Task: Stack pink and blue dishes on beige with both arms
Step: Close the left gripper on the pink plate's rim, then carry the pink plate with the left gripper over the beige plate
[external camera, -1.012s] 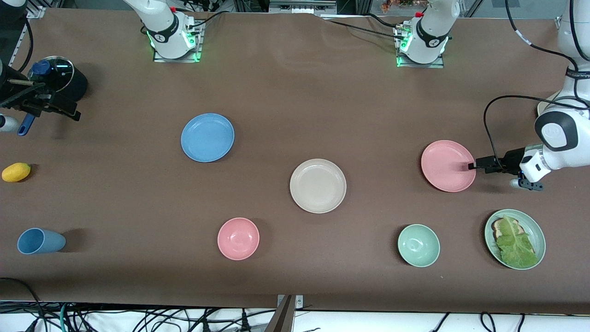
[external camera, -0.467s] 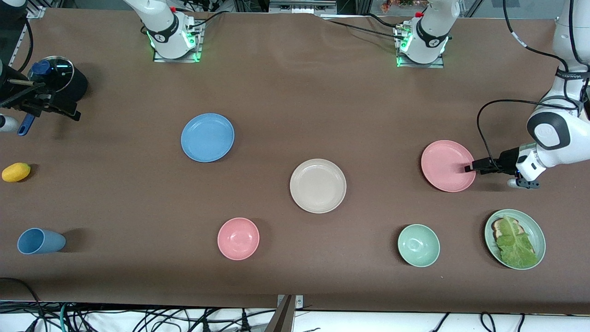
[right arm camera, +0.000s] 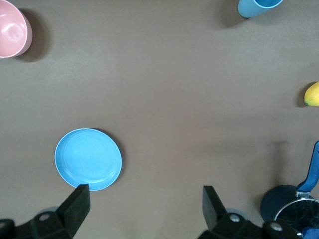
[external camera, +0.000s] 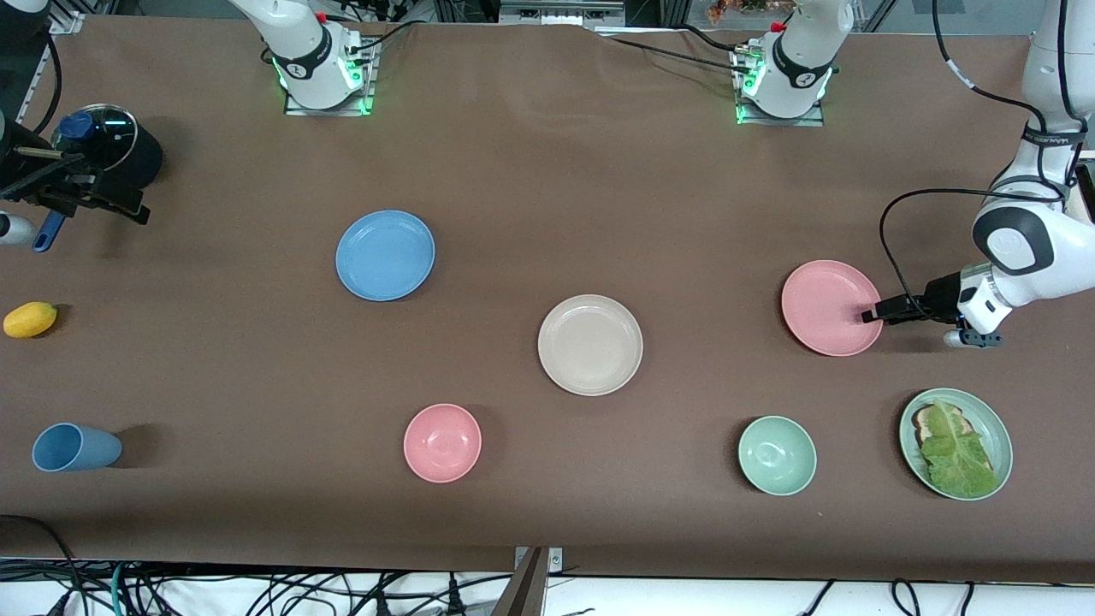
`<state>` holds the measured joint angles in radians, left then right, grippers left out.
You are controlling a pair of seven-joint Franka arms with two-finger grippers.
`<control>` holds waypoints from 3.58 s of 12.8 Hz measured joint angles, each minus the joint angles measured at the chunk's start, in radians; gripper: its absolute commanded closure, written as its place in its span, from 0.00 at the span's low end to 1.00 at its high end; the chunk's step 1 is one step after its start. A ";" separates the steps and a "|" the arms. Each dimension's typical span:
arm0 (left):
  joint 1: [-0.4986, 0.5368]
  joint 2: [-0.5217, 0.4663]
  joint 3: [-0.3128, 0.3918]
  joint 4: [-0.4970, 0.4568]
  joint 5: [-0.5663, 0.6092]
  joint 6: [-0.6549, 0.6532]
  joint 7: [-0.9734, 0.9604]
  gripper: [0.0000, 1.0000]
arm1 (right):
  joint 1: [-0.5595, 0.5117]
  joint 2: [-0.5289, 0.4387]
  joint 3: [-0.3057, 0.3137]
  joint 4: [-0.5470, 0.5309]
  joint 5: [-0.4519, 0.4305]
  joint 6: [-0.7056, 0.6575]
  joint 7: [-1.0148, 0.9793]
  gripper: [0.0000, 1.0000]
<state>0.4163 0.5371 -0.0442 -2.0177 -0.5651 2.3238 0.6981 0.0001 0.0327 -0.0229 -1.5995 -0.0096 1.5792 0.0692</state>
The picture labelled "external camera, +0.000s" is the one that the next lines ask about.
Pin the green plate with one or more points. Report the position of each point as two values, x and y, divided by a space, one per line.
994 428

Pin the blue plate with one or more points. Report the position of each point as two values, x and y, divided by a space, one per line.
385 257

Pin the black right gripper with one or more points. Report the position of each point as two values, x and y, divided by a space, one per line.
26 181

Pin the pink plate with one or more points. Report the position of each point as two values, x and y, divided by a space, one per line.
825 308

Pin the metal table bracket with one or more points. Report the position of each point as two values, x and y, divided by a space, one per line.
526 595

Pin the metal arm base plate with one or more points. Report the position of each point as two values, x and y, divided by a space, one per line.
329 111
778 121

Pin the glass lid with blue knob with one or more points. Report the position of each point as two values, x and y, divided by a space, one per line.
107 137

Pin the green bowl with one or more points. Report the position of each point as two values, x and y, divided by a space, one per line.
777 455

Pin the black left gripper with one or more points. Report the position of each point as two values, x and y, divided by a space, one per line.
939 293

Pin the toasted bread slice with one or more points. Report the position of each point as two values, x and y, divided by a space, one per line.
922 421

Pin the grey metal frame structure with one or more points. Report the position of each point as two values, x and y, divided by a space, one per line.
556 13

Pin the orange leafy object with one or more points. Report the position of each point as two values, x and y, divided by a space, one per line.
740 8

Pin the blue cup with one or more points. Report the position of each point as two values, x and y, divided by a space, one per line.
77 447

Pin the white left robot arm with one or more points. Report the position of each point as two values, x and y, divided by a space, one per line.
1014 239

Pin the green lettuce leaf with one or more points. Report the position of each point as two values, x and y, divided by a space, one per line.
958 462

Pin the perforated metal rail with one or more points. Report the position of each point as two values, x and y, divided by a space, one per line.
41 64

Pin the pink bowl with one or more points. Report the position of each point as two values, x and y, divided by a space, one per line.
442 443

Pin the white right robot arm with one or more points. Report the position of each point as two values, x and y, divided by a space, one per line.
308 60

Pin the beige plate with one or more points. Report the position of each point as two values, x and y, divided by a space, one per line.
590 345

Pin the aluminium frame profile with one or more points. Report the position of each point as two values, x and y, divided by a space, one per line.
67 21

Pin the yellow lemon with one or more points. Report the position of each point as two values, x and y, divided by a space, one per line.
30 320

